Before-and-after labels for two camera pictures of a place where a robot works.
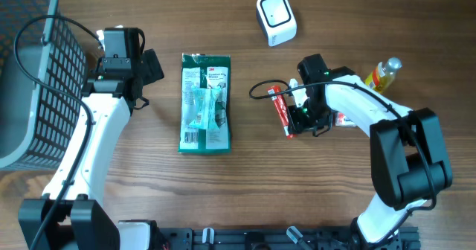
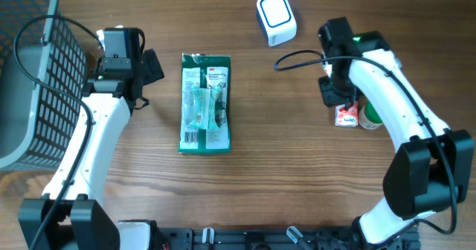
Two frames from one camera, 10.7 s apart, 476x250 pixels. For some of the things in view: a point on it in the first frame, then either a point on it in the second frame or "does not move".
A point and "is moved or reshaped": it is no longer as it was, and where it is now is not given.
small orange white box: [342, 120] does not move
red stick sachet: [280, 106] is moved or reshaped
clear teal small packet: [204, 117] does not move
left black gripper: [150, 66] does not move
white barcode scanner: [277, 18] does not move
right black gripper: [298, 125] to [331, 98]
